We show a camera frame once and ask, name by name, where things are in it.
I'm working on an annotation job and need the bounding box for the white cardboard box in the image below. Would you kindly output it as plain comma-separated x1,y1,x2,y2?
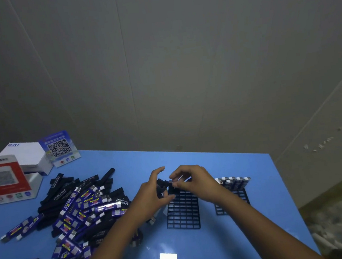
0,138,55,181

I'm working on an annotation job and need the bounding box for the person's left forearm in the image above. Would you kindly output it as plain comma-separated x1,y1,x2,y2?
63,211,147,259

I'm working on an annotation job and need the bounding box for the black grid tray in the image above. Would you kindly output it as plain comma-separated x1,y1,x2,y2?
213,186,252,216
163,186,202,233

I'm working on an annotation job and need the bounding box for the person's left hand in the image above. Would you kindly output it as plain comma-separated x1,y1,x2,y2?
122,166,179,229

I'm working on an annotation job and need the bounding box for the pile of mixed lighters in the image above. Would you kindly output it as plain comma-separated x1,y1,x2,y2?
0,165,146,259

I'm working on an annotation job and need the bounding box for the person's right forearm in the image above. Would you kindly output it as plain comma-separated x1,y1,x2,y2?
219,181,325,259

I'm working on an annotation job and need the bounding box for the person's right hand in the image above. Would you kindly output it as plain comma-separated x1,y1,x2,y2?
168,160,233,209

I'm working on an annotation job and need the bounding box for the red code sign stand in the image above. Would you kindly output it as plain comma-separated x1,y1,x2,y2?
0,152,45,205

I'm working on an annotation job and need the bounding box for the row of blue lighters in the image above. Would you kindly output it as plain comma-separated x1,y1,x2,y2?
214,174,252,193

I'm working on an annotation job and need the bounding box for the blue code sign stand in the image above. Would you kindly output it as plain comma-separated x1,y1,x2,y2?
37,129,82,169

